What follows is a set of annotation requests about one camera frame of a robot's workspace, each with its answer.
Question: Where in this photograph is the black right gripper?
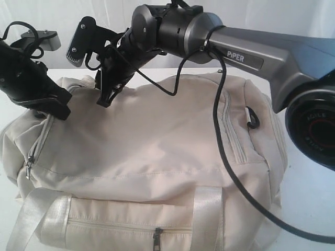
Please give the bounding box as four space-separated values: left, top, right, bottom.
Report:
95 28 162 107

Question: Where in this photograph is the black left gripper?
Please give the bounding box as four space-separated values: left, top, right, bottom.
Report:
1 40 72 120

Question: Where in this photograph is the cream fabric duffel bag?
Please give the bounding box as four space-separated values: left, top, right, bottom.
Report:
1 73 287 250

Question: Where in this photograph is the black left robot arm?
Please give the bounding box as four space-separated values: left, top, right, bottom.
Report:
1 41 72 120

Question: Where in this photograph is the white backdrop curtain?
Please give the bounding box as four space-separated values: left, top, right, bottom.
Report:
0 0 335 70

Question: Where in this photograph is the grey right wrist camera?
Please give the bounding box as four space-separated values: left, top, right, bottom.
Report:
66 16 97 67

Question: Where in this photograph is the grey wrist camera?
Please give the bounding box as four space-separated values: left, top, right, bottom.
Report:
21 30 61 51
66 16 97 67

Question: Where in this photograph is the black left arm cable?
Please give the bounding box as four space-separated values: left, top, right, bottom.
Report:
2 21 45 61

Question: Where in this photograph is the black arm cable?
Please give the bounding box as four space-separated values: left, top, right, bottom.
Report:
86 0 335 242
2 21 45 61

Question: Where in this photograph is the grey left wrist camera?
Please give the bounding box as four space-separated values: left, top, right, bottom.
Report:
21 30 61 51

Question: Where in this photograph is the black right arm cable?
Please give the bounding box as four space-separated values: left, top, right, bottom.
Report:
86 0 335 242

